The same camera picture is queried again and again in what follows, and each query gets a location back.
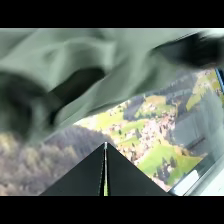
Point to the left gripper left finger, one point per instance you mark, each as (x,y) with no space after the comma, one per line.
(85,176)

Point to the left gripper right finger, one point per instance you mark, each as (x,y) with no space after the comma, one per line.
(128,176)

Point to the green garment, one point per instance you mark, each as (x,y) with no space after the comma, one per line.
(100,53)

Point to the silver frame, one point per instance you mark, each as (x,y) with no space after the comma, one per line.
(210,185)

